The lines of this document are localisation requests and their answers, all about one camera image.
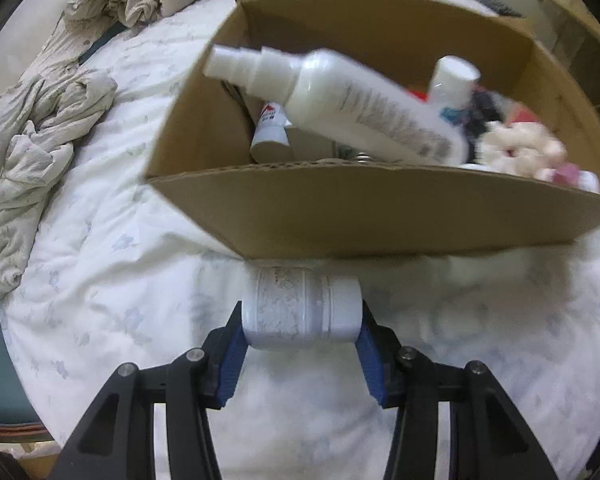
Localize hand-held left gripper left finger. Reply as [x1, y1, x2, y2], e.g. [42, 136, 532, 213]
[47, 301, 248, 480]

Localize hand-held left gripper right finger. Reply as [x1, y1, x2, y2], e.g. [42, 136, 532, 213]
[355, 300, 561, 480]

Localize white pill bottle floral label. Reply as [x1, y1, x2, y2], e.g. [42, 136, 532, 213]
[241, 266, 363, 351]

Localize brown cardboard box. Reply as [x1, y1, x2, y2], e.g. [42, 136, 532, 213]
[145, 0, 600, 261]

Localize large white spray bottle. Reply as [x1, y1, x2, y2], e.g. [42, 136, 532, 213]
[202, 45, 468, 166]

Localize white floral quilt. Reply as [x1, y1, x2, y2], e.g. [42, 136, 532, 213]
[0, 0, 600, 480]

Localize small white tube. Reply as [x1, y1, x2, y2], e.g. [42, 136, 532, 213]
[250, 101, 295, 163]

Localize crumpled white cloth toy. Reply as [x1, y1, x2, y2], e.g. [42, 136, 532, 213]
[477, 121, 568, 178]

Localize pink box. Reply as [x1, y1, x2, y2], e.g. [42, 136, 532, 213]
[535, 162, 600, 193]

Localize dark cosmetic tube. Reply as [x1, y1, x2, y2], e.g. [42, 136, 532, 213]
[462, 87, 518, 161]

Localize crumpled beige sheet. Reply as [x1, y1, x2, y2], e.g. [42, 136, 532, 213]
[0, 0, 311, 297]

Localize small white bottle blue label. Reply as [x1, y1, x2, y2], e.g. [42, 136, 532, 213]
[425, 56, 482, 121]

